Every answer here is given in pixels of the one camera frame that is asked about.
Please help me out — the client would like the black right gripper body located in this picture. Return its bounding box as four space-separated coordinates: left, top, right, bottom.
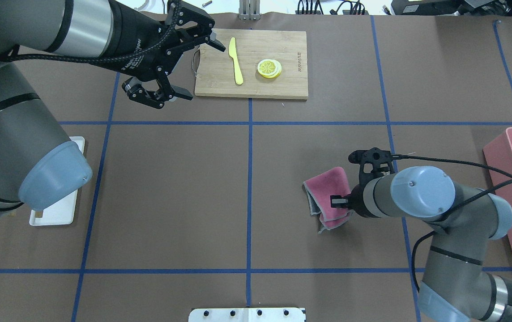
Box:
330 147 395 218

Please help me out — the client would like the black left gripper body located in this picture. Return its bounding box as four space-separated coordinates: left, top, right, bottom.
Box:
108 0 216 109

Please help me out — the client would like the magenta wiping cloth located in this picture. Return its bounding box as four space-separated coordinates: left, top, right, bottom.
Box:
303 166 354 234

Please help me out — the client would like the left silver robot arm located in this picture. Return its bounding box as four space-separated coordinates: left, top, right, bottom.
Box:
0 0 225 217

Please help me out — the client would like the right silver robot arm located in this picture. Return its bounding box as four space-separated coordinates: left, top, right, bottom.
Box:
330 147 512 322

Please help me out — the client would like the yellow plastic knife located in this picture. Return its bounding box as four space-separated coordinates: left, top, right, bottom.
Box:
229 37 244 85

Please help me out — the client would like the bamboo cutting board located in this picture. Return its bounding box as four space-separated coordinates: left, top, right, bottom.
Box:
194 29 309 100

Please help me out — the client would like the yellow lemon slice toy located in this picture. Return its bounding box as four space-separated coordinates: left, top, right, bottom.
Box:
257 59 282 79

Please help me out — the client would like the white rack tray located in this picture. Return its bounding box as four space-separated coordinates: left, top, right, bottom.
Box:
18 136 93 226

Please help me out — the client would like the black monitor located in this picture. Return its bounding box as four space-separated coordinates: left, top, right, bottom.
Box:
391 0 512 17

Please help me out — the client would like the aluminium frame post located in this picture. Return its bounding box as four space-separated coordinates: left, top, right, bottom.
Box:
238 0 261 21

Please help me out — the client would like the black coiled cable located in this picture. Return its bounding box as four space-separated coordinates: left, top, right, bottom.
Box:
296 0 369 16

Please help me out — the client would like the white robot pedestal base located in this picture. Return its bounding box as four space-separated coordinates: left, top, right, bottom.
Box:
188 307 307 322

